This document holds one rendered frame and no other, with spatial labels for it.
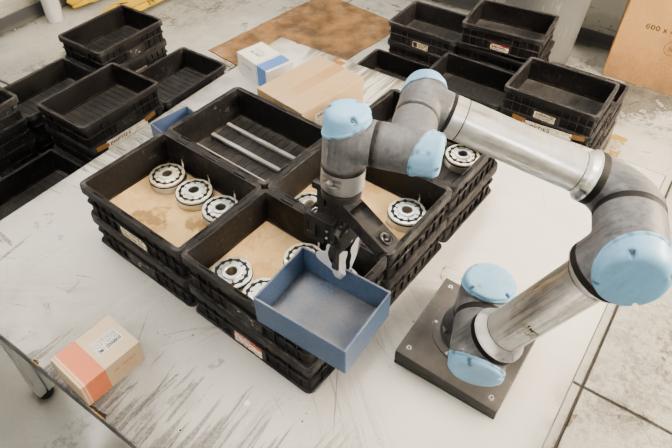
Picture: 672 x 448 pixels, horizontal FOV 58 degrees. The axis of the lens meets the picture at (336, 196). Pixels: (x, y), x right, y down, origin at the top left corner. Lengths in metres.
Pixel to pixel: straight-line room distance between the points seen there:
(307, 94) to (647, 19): 2.45
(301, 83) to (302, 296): 1.09
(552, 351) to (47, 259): 1.38
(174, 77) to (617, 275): 2.51
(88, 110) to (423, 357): 1.88
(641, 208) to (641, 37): 3.03
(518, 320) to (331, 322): 0.35
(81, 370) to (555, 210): 1.39
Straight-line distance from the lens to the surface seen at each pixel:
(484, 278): 1.38
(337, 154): 0.95
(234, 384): 1.53
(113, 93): 2.92
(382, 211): 1.69
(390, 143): 0.93
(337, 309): 1.18
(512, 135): 1.06
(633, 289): 1.05
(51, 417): 2.47
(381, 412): 1.48
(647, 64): 4.08
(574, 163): 1.09
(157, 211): 1.76
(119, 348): 1.56
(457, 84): 3.07
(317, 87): 2.11
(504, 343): 1.25
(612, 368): 2.56
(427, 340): 1.53
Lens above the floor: 2.02
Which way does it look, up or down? 43 degrees down
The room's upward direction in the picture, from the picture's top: straight up
